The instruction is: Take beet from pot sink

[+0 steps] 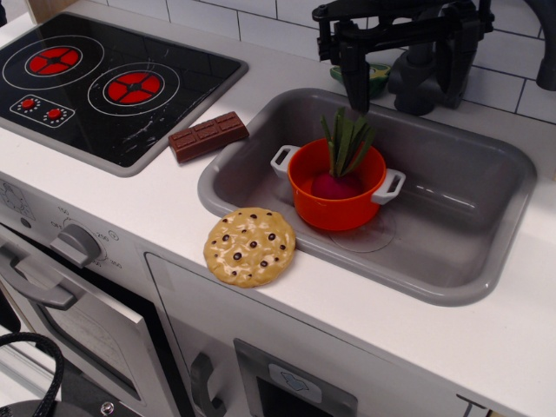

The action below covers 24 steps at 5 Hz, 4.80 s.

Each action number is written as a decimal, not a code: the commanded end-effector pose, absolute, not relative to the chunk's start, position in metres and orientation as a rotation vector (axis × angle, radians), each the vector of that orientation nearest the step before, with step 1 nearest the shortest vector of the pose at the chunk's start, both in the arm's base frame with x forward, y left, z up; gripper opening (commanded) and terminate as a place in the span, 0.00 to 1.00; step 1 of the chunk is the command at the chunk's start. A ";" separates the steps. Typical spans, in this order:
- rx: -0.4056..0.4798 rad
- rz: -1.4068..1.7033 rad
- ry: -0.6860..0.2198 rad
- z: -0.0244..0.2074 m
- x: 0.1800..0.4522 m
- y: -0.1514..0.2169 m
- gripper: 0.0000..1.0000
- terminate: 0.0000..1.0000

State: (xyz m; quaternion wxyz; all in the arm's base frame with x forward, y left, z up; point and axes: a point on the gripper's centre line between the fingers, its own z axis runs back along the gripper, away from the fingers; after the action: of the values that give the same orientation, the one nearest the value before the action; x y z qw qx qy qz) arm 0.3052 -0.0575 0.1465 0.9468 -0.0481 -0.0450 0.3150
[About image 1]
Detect brown chocolate bar toy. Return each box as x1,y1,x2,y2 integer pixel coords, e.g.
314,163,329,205
169,111,249,163

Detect white oven door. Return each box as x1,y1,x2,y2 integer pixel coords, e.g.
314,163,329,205
1,227,179,416

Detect grey dishwasher panel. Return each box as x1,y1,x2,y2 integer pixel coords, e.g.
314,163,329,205
234,339,358,417

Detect grey oven door handle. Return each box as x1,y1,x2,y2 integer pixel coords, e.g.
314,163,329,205
0,242,78,311

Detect grey sink basin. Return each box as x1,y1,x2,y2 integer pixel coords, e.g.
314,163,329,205
198,89,536,307

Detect grey cabinet door handle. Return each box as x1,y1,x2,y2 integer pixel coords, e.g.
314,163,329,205
190,353,227,417

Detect orange pot with grey handles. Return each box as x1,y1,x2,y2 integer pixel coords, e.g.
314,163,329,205
270,138,406,231

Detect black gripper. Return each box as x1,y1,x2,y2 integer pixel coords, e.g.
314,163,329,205
312,1,494,112

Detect black braided cable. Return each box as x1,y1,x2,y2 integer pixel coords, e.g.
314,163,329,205
0,332,65,417

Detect green avocado half toy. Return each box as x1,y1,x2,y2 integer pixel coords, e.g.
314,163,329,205
329,63,391,99

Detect grey oven knob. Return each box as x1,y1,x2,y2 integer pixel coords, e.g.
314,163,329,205
50,224,102,268

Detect black toy stove top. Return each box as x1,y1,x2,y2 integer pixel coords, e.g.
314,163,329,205
1,13,248,177

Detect chocolate chip cookie toy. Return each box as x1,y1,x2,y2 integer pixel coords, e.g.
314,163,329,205
203,208,295,288

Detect red beet with green leaves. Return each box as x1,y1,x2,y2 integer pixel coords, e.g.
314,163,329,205
311,107,376,200

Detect dark grey faucet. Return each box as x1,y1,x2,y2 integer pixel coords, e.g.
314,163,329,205
388,43,441,116

